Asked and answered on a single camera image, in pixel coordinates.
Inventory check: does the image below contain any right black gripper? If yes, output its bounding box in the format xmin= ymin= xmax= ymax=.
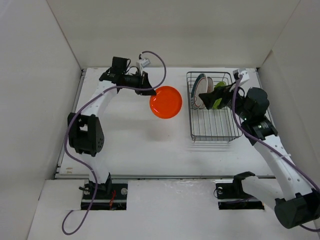
xmin=198 ymin=81 xmax=251 ymax=121

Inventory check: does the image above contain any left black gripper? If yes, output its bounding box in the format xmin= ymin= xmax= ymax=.
xmin=122 ymin=71 xmax=157 ymax=96

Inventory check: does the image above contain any green plastic plate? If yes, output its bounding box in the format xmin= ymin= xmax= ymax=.
xmin=212 ymin=81 xmax=226 ymax=110

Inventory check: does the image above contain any orange sunburst patterned plate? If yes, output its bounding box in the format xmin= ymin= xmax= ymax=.
xmin=199 ymin=76 xmax=214 ymax=110

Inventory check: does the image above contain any green rimmed white plate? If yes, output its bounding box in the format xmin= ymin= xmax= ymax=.
xmin=190 ymin=73 xmax=208 ymax=110

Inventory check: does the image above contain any orange plastic plate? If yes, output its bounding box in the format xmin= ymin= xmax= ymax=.
xmin=149 ymin=86 xmax=183 ymax=119

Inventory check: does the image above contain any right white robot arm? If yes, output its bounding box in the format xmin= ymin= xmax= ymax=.
xmin=199 ymin=84 xmax=320 ymax=229

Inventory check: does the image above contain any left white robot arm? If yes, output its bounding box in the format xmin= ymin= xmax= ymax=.
xmin=67 ymin=56 xmax=156 ymax=199

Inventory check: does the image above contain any grey wire dish rack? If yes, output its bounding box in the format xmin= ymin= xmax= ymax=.
xmin=186 ymin=71 xmax=242 ymax=142

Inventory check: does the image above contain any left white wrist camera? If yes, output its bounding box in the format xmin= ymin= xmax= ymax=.
xmin=136 ymin=58 xmax=151 ymax=74

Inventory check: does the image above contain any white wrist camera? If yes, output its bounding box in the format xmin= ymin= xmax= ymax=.
xmin=232 ymin=68 xmax=250 ymax=86
xmin=136 ymin=58 xmax=151 ymax=74

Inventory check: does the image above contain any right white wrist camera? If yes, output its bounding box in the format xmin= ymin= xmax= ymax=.
xmin=232 ymin=68 xmax=250 ymax=86

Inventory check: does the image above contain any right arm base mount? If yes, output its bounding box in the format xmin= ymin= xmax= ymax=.
xmin=213 ymin=182 xmax=265 ymax=210

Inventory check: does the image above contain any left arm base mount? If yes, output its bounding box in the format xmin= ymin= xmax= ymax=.
xmin=79 ymin=182 xmax=128 ymax=211

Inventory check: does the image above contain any aluminium rail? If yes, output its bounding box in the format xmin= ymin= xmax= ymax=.
xmin=53 ymin=174 xmax=277 ymax=181

